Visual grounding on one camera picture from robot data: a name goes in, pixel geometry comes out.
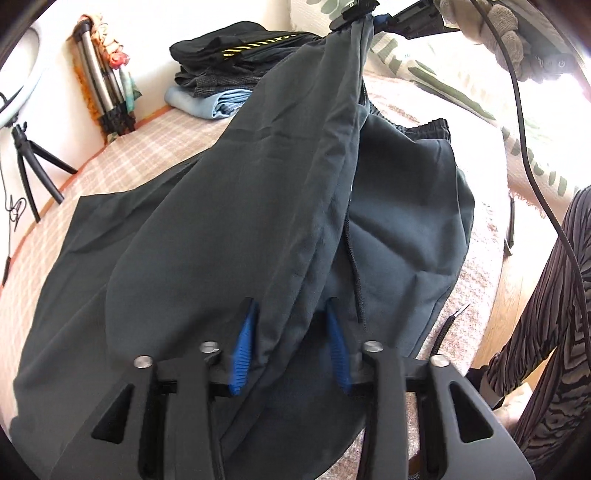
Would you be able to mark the light blue folded garment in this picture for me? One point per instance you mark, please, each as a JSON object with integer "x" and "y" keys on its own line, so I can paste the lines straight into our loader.
{"x": 217, "y": 106}

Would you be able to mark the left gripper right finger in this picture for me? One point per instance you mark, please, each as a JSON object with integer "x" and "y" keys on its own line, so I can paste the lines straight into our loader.
{"x": 460, "y": 437}

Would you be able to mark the black folded garment yellow trim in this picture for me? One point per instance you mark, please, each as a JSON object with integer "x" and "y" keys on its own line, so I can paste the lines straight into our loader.
{"x": 243, "y": 47}

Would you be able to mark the silver folded tripod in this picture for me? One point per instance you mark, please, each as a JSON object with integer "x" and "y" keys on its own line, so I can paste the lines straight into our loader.
{"x": 99, "y": 78}

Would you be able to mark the green white patterned pillow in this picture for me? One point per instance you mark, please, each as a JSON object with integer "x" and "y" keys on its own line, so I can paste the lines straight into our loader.
{"x": 557, "y": 116}

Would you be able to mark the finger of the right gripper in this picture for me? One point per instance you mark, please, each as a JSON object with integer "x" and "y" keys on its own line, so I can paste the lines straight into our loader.
{"x": 353, "y": 11}
{"x": 421, "y": 19}

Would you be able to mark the zebra striped trouser leg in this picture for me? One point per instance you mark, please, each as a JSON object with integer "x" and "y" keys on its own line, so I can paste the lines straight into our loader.
{"x": 554, "y": 430}

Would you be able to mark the white ring light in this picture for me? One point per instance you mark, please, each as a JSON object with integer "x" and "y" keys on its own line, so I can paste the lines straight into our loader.
{"x": 21, "y": 73}

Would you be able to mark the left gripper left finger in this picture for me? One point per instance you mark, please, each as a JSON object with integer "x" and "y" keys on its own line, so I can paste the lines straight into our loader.
{"x": 156, "y": 422}

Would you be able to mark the right gloved hand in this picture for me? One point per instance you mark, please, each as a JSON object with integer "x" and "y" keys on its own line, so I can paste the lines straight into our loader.
{"x": 465, "y": 16}

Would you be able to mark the pink plaid bed cover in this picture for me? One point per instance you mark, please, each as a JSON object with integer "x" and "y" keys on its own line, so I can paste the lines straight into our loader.
{"x": 172, "y": 136}

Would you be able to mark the dark grey pants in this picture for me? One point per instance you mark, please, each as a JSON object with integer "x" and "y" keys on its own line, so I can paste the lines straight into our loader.
{"x": 307, "y": 195}

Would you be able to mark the black mini tripod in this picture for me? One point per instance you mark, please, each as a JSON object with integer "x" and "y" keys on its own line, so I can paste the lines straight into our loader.
{"x": 29, "y": 153}

